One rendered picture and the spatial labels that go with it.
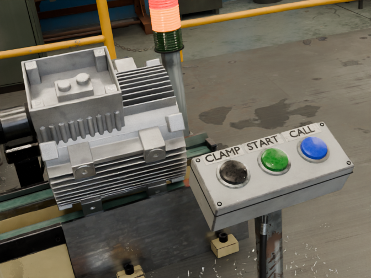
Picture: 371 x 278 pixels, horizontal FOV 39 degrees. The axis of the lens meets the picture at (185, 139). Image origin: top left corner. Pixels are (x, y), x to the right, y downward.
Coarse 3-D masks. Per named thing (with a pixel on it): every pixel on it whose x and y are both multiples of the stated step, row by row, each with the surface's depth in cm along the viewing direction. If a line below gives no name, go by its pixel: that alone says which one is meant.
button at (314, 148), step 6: (306, 138) 58; (312, 138) 58; (318, 138) 59; (306, 144) 58; (312, 144) 58; (318, 144) 58; (324, 144) 58; (306, 150) 57; (312, 150) 57; (318, 150) 57; (324, 150) 58; (306, 156) 57; (312, 156) 57; (318, 156) 57; (324, 156) 57
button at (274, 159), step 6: (270, 150) 57; (276, 150) 57; (264, 156) 57; (270, 156) 57; (276, 156) 57; (282, 156) 57; (264, 162) 56; (270, 162) 56; (276, 162) 56; (282, 162) 56; (270, 168) 56; (276, 168) 56; (282, 168) 56
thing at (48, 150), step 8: (144, 64) 82; (152, 64) 80; (168, 120) 72; (176, 120) 73; (168, 128) 74; (176, 128) 73; (184, 128) 73; (40, 144) 69; (48, 144) 69; (40, 152) 69; (48, 152) 69; (56, 152) 69; (48, 160) 69; (64, 208) 78
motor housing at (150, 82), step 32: (160, 64) 78; (128, 96) 73; (160, 96) 74; (128, 128) 73; (160, 128) 74; (64, 160) 72; (96, 160) 71; (128, 160) 73; (160, 160) 75; (64, 192) 73; (96, 192) 75; (128, 192) 78
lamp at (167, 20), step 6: (150, 12) 105; (156, 12) 104; (162, 12) 103; (168, 12) 103; (174, 12) 104; (156, 18) 104; (162, 18) 104; (168, 18) 104; (174, 18) 104; (156, 24) 105; (162, 24) 104; (168, 24) 104; (174, 24) 105; (180, 24) 107; (156, 30) 106; (162, 30) 105; (168, 30) 105
